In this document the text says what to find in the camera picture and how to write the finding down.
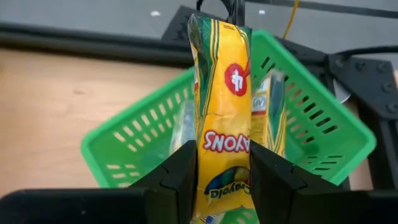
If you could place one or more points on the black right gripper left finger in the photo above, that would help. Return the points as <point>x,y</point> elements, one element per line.
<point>174,186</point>

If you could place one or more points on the green plastic basket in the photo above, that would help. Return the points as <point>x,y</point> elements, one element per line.
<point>342,137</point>

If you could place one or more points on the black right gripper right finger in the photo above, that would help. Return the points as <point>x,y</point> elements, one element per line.
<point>273,186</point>

